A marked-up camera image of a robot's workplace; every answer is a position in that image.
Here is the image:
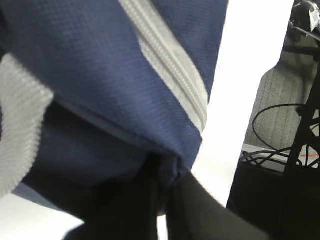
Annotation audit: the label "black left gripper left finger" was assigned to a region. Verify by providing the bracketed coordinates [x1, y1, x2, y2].
[64, 159, 159, 240]

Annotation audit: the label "navy blue lunch bag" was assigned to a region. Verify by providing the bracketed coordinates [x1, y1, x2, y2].
[0, 0, 228, 219]

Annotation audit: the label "black background cables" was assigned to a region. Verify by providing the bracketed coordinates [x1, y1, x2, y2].
[238, 103, 320, 173]

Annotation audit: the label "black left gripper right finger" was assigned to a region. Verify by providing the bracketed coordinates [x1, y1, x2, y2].
[166, 172, 270, 240]

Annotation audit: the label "black tripod stand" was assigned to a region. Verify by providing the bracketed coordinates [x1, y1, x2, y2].
[282, 24, 320, 240]

